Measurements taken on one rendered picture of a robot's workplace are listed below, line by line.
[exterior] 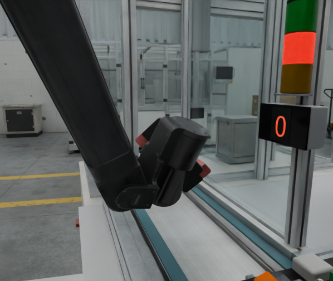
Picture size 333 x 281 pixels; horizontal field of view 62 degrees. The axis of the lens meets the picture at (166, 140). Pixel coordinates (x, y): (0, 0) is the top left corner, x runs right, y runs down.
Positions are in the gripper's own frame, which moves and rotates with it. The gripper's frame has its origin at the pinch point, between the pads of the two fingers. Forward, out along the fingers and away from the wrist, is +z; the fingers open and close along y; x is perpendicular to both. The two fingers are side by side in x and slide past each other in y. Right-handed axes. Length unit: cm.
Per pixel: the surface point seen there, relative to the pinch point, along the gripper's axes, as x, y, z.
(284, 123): -18.6, -8.9, -4.7
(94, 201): 48, -2, 30
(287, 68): -24.8, -2.0, -2.7
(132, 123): 30, 9, 67
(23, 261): 180, -9, 95
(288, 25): -29.3, 3.2, -1.3
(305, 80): -25.7, -5.4, -3.8
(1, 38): 352, 394, 644
